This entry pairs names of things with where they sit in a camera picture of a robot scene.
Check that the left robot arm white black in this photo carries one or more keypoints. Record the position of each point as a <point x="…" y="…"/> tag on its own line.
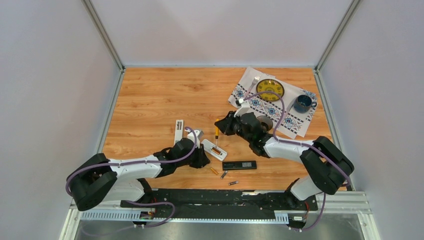
<point x="101" y="179"/>

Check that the dark blue mug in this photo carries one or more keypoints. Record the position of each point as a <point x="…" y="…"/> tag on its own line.
<point x="303" y="103"/>

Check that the black AAA battery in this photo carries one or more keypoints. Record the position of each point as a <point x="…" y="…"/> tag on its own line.
<point x="233" y="183"/>
<point x="224" y="174"/>

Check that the pink handled fork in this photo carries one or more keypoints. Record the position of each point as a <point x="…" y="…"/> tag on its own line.
<point x="253" y="83"/>

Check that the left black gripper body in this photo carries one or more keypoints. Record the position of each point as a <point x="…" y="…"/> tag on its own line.
<point x="196" y="160"/>

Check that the white remote orange battery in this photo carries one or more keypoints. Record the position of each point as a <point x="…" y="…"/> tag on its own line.
<point x="208" y="145"/>

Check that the yellow patterned plate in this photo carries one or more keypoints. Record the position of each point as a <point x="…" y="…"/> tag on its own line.
<point x="271" y="90"/>

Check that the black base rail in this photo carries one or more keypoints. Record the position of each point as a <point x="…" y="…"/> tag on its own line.
<point x="223" y="204"/>

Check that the white remote with QR code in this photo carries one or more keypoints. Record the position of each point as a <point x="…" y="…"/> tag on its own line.
<point x="179" y="130"/>

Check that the yellow handled screwdriver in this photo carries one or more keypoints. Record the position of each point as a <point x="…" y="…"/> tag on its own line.
<point x="216" y="135"/>

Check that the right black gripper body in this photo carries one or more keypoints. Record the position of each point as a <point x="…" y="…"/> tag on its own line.
<point x="246" y="137"/>

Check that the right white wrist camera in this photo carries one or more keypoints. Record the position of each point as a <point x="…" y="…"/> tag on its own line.
<point x="242" y="107"/>

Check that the brown glass cup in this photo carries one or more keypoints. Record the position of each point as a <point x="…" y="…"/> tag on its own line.
<point x="266" y="123"/>

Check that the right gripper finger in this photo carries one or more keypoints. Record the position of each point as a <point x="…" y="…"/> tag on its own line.
<point x="226" y="121"/>
<point x="225" y="129"/>

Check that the black remote control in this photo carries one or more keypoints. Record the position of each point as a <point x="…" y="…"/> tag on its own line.
<point x="239" y="165"/>

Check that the patterned white placemat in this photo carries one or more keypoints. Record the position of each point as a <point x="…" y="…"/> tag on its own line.
<point x="291" y="108"/>

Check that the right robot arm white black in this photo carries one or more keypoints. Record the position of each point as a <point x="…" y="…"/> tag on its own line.
<point x="327" y="167"/>

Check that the aluminium frame rail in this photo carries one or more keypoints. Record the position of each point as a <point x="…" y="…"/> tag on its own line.
<point x="341" y="203"/>

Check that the orange aaa battery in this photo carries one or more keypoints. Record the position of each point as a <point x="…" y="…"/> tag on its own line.
<point x="217" y="151"/>
<point x="214" y="171"/>

